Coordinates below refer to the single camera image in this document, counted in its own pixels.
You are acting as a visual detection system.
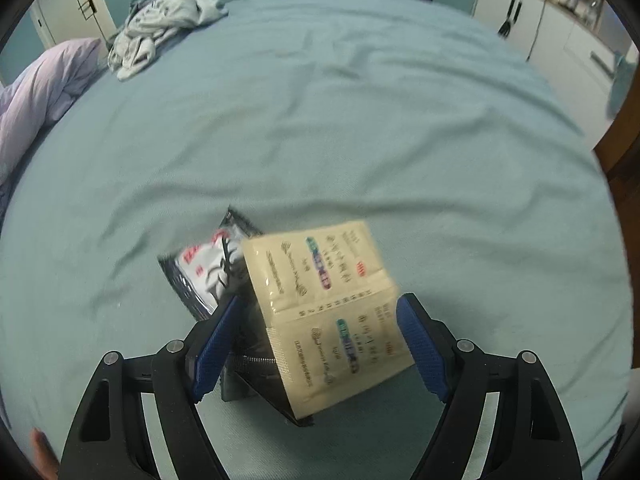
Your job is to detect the black white snack packet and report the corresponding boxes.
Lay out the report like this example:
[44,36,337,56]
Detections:
[157,207,262,321]

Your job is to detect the lilac duvet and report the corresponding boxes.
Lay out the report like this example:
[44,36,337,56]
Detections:
[0,38,101,209]

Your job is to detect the white door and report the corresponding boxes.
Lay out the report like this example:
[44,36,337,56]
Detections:
[29,0,116,51]

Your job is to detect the grey crumpled clothes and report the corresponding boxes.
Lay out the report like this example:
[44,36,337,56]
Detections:
[107,0,228,81]

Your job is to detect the beige sachet strip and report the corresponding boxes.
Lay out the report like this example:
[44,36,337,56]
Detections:
[242,221,413,419]

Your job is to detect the teal bed sheet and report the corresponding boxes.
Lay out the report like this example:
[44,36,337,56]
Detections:
[1,0,632,479]

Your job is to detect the white cabinet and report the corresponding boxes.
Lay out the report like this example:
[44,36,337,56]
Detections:
[473,0,638,150]

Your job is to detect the brown wooden chair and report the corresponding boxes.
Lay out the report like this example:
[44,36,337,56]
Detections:
[594,102,639,202]

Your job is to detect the person's left hand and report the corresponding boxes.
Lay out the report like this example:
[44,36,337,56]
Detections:
[29,428,60,480]

